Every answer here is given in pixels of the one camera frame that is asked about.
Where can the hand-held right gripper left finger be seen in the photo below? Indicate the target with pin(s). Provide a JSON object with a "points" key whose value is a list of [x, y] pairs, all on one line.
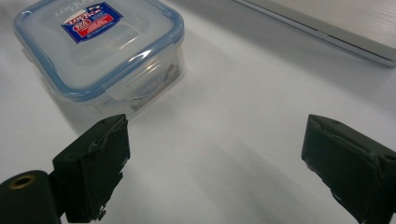
{"points": [[93, 165]]}

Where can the small clear food container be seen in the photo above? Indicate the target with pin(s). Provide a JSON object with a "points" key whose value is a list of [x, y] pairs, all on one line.
{"points": [[99, 53]]}

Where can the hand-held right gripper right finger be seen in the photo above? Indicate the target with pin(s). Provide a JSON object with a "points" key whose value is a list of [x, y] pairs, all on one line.
{"points": [[351, 168]]}

